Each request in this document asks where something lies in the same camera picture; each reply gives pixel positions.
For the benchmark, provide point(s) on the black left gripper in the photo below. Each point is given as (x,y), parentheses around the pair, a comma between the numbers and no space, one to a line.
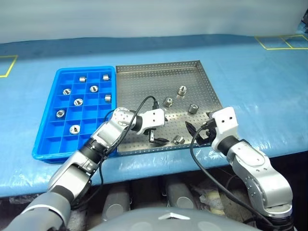
(147,134)

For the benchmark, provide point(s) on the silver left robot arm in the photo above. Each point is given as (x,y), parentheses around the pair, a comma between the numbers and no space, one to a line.
(72,173)

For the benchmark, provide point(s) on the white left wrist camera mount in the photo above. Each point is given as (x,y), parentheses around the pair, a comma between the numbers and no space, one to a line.
(152,119)

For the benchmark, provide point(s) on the crumpled clear plastic bag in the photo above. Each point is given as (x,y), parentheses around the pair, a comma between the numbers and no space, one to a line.
(209,197)

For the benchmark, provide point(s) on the perforated steel tray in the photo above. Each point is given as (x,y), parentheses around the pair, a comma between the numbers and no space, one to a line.
(149,81)

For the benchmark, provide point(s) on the blue plastic table cover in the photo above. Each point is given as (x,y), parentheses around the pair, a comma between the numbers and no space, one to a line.
(252,84)

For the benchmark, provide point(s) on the grey robot torso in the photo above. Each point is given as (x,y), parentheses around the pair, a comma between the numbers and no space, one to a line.
(168,220)

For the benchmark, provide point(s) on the dark blue background object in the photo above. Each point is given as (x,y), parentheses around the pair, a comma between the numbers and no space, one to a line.
(303,24)

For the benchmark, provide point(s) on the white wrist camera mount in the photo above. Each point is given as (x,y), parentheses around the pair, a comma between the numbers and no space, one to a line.
(225,120)
(152,119)

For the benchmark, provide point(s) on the blue compartment plastic tray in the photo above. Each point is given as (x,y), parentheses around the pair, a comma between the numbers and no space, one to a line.
(54,134)

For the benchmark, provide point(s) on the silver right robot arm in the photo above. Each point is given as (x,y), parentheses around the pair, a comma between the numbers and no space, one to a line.
(260,173)

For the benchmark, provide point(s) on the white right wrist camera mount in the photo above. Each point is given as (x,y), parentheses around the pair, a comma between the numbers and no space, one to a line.
(225,120)

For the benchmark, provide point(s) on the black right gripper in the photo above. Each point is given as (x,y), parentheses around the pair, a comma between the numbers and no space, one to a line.
(209,131)

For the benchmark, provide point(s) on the dark grey rounded cylinder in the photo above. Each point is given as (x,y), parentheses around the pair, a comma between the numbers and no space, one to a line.
(115,202)
(180,196)

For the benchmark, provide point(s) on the small metal roller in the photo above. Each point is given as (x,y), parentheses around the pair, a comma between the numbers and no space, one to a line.
(193,108)
(108,98)
(83,79)
(67,91)
(60,113)
(74,129)
(178,139)
(94,88)
(168,101)
(106,77)
(183,91)
(78,102)

